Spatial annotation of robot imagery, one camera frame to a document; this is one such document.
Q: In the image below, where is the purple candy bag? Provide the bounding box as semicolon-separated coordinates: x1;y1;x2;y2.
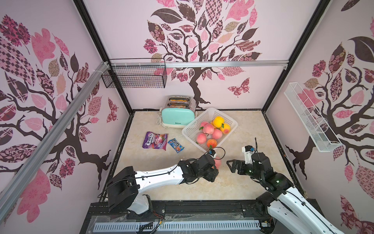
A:
142;132;168;151

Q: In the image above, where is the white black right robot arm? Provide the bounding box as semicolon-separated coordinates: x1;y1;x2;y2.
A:
227;151;343;234

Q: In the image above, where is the yellow peach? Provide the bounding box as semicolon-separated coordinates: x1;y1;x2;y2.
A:
220;123;231;135
212;116;225;129

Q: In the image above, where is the aluminium rail left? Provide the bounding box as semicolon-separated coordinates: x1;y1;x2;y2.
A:
1;61;110;222

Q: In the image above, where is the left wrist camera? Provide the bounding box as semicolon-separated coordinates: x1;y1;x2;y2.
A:
207;149;217;159

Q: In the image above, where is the white wire wall shelf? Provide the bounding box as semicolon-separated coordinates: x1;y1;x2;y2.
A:
284;82;343;153

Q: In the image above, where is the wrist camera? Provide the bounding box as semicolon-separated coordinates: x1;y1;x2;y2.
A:
207;149;217;159
242;145;256;164

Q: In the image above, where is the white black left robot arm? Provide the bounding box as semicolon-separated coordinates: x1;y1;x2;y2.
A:
105;154;219;215

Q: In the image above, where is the white plastic basket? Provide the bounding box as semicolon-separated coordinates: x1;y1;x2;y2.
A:
182;108;238;151

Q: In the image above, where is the yellow peach front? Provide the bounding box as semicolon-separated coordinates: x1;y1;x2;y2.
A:
212;116;225;129

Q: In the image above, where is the aluminium rail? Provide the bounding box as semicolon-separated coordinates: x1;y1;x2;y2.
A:
1;61;110;222
111;60;289;68

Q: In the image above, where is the small pink peach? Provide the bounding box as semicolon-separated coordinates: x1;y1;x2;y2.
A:
212;129;223;139

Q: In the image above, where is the white slotted cable duct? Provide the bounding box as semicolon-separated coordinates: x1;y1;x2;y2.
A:
92;220;261;234

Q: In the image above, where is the aluminium rail back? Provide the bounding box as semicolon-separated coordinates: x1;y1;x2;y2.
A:
111;60;289;68

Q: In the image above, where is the orange red peach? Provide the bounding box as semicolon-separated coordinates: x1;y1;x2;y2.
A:
206;138;218;149

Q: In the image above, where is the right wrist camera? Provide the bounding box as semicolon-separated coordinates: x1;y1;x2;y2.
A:
242;145;256;164

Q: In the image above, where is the mint green toaster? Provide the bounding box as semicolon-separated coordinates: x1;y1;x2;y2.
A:
160;95;197;128

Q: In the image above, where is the black wire wall basket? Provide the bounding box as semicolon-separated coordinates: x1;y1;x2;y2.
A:
101;58;167;88

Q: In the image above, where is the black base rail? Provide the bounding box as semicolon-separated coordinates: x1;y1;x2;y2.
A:
80;200;270;234

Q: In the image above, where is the blue candy packet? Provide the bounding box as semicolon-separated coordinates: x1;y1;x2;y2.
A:
168;138;185;153

